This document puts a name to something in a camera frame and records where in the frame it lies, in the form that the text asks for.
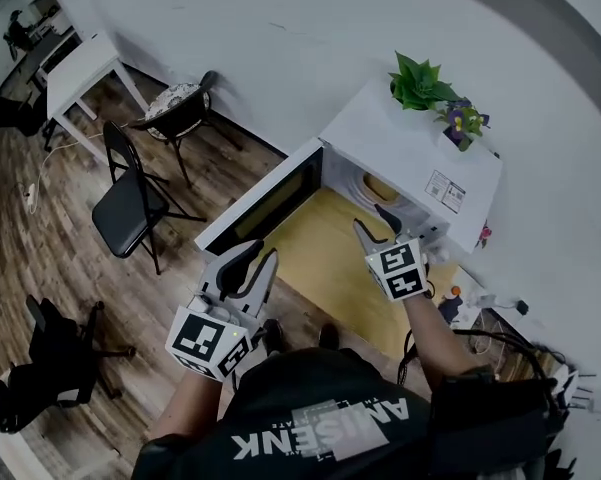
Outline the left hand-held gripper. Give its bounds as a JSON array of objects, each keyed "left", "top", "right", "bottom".
[{"left": 164, "top": 239, "right": 280, "bottom": 384}]

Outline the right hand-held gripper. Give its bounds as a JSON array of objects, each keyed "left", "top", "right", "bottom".
[{"left": 352, "top": 203, "right": 434, "bottom": 304}]

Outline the white microwave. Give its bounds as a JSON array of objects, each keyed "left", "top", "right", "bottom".
[{"left": 194, "top": 74, "right": 504, "bottom": 270}]

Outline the person's right forearm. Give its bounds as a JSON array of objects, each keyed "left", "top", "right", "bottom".
[{"left": 403, "top": 294, "right": 482, "bottom": 385}]

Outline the person's left forearm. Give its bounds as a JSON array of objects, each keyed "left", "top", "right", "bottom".
[{"left": 146, "top": 369, "right": 227, "bottom": 443}]

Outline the wooden table with black base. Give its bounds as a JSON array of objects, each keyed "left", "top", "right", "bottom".
[{"left": 258, "top": 187, "right": 462, "bottom": 360}]

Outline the person's black shoe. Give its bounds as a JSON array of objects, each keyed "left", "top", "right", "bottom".
[
  {"left": 318, "top": 321, "right": 342, "bottom": 350},
  {"left": 261, "top": 317, "right": 287, "bottom": 355}
]

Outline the pink flower potted plant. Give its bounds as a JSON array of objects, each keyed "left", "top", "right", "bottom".
[{"left": 475, "top": 219, "right": 494, "bottom": 250}]

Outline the white low shelf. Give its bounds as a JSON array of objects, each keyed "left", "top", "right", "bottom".
[{"left": 443, "top": 266, "right": 497, "bottom": 330}]

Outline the black folding chair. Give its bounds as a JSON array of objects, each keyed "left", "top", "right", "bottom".
[{"left": 91, "top": 119, "right": 207, "bottom": 276}]

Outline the purple flower potted plant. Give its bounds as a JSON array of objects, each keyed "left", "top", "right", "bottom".
[{"left": 433, "top": 98, "right": 492, "bottom": 154}]

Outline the green leafy potted plant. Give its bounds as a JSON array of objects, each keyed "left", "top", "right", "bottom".
[{"left": 387, "top": 49, "right": 462, "bottom": 113}]

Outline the person's black printed shirt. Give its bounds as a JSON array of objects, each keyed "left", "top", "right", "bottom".
[{"left": 131, "top": 346, "right": 567, "bottom": 480}]

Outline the black chair with patterned cushion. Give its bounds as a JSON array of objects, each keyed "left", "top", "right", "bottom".
[{"left": 128, "top": 69, "right": 245, "bottom": 190}]

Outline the black office chair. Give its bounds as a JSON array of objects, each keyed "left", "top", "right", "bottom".
[{"left": 0, "top": 294, "right": 137, "bottom": 435}]

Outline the white router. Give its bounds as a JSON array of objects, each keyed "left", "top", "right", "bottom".
[{"left": 551, "top": 364, "right": 581, "bottom": 397}]

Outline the white side table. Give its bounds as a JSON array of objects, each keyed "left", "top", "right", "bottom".
[{"left": 45, "top": 29, "right": 152, "bottom": 168}]

